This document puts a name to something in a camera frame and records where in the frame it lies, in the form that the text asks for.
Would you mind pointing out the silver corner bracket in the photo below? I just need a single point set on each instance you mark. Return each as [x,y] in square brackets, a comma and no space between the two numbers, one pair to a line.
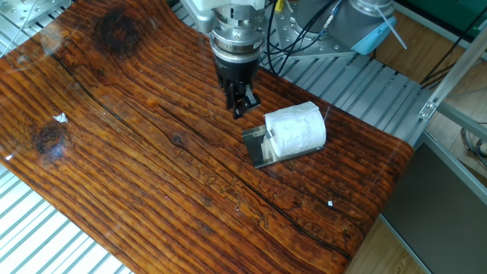
[428,110]

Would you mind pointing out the perforated silver metal plate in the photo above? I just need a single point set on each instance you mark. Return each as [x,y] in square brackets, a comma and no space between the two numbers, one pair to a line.
[23,9]

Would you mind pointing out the horizontal aluminium frame beam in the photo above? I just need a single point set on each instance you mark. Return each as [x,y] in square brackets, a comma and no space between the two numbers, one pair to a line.
[464,122]

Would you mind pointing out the yellow clip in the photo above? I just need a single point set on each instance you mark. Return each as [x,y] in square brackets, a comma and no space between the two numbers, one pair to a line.
[279,4]

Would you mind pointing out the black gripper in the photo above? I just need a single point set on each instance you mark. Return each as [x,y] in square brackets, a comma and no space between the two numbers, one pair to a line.
[236,70]

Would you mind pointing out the aluminium frame post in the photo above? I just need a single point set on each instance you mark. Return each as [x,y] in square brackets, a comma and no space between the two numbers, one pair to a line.
[456,72]

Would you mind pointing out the wood-grain table mat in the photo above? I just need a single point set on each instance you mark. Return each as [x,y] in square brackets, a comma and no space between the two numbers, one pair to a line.
[152,171]

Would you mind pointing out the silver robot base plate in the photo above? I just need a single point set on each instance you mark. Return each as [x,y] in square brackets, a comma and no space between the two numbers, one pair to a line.
[335,47]

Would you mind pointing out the white zip tie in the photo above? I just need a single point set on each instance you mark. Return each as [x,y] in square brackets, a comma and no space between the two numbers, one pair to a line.
[392,28]

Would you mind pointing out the flat metal plate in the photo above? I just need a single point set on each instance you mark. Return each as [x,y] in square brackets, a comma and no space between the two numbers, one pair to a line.
[253,146]

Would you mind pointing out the white paper roll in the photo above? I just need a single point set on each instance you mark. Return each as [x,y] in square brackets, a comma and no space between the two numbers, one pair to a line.
[298,129]

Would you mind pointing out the dark grey panel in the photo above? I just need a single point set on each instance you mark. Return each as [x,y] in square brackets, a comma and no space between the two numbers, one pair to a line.
[437,213]

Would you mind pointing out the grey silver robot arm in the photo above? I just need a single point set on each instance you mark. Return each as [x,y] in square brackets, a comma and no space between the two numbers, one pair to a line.
[236,42]

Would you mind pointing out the crumpled white paper scrap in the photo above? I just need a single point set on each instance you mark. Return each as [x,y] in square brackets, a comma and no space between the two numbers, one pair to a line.
[60,118]

